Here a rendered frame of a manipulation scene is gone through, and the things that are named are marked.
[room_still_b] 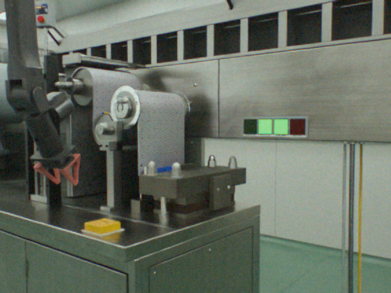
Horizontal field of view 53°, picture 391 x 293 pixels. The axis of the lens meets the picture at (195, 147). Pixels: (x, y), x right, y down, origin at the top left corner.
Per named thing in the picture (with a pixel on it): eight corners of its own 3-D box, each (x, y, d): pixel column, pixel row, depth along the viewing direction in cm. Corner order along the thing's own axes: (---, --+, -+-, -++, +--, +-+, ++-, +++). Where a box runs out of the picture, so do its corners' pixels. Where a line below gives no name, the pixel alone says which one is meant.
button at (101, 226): (84, 231, 109) (84, 222, 109) (104, 225, 115) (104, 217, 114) (100, 235, 105) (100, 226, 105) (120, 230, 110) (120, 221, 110)
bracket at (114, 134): (99, 210, 136) (98, 120, 134) (113, 207, 141) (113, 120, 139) (109, 212, 133) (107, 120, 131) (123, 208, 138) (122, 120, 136)
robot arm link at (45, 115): (16, 117, 92) (34, 116, 89) (36, 103, 97) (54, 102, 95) (29, 142, 95) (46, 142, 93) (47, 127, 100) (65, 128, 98)
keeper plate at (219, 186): (208, 210, 132) (209, 177, 131) (226, 205, 139) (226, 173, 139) (215, 210, 130) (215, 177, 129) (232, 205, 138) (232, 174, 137)
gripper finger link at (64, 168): (69, 175, 107) (56, 146, 102) (90, 177, 104) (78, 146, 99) (53, 190, 102) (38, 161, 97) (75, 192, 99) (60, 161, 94)
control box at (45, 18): (32, 25, 167) (32, 1, 167) (41, 29, 174) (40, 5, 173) (47, 24, 166) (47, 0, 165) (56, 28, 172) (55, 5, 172)
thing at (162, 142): (138, 175, 133) (138, 120, 132) (183, 169, 152) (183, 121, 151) (139, 175, 133) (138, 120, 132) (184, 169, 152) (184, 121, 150)
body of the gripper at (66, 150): (48, 150, 104) (37, 125, 100) (78, 151, 100) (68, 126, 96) (32, 164, 99) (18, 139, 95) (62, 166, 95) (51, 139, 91)
